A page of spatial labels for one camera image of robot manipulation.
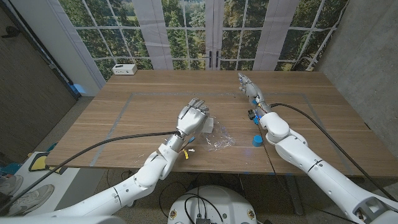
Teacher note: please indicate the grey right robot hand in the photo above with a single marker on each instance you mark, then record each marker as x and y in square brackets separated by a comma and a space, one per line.
[252, 90]

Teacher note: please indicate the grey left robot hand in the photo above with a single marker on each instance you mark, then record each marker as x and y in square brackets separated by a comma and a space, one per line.
[192, 116]

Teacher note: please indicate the small white box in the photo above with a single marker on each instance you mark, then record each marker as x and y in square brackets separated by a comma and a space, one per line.
[209, 126]

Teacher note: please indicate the clear plastic wrap sheet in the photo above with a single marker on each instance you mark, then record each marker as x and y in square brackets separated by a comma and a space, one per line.
[220, 138]

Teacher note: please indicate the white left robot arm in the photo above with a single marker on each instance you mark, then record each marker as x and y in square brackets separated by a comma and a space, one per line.
[140, 180]

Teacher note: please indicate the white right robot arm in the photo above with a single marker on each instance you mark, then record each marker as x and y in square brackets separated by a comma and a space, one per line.
[326, 183]

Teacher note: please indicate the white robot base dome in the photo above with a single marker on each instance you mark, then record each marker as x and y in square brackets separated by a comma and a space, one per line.
[214, 202]

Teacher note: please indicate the blue bottle cap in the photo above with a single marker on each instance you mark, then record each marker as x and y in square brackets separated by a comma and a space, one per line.
[257, 141]

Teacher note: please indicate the white power strip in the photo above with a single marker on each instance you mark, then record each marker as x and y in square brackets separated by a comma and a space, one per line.
[124, 69]

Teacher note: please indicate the printed window backdrop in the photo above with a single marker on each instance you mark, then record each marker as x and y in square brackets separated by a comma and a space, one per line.
[186, 31]

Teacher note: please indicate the grey table leg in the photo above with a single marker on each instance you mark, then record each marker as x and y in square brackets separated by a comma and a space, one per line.
[293, 199]

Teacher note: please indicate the white mat with yellow patch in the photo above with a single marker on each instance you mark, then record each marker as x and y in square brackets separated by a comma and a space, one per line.
[62, 183]

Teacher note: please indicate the dark wooden door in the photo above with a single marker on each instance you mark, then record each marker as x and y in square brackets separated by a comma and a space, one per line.
[31, 93]

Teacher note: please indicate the white robot chest edge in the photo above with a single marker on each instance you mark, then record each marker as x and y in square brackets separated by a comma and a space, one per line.
[62, 220]

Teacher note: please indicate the grey sneaker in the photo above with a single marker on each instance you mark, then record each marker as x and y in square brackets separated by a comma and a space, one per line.
[11, 183]
[31, 199]

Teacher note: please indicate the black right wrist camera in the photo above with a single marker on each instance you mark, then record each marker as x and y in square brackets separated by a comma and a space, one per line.
[251, 114]

